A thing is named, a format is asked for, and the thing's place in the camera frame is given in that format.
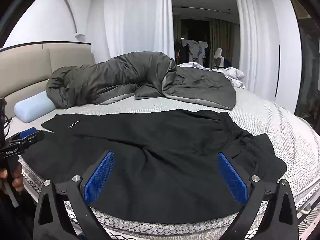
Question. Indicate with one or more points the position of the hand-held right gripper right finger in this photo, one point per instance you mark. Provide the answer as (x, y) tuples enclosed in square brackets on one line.
[(232, 177)]

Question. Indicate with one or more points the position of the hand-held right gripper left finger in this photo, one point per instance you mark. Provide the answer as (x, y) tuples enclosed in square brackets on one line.
[(100, 177)]

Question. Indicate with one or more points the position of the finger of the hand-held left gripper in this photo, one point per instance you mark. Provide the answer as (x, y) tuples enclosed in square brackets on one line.
[(28, 132), (35, 138)]

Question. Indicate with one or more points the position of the black pants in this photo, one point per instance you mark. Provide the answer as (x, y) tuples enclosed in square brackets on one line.
[(150, 145)]

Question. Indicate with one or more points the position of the person's left hand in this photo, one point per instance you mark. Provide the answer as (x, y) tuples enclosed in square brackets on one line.
[(18, 180)]

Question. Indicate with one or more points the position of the light blue pillow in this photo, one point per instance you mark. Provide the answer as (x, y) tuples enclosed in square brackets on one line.
[(30, 107)]

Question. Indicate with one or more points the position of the beige headboard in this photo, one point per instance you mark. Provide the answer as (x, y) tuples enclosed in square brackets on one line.
[(25, 67)]

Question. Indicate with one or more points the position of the person's dark clothing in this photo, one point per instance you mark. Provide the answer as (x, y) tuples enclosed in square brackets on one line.
[(12, 222)]

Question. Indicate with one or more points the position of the olive green jacket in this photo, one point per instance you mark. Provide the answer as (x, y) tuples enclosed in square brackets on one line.
[(112, 80)]

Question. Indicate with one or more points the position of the white crumpled sheet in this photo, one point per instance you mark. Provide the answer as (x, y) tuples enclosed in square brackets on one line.
[(235, 75)]

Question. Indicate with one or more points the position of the white wardrobe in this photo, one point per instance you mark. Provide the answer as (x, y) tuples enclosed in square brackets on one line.
[(282, 55)]

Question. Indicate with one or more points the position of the hanging grey clothes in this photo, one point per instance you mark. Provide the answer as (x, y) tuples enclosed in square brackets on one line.
[(195, 48)]

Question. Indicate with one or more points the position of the brown curtain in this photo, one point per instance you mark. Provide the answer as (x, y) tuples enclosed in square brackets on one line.
[(225, 40)]

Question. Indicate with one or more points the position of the white curtain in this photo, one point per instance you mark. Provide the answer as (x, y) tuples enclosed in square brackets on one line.
[(135, 17), (247, 25)]

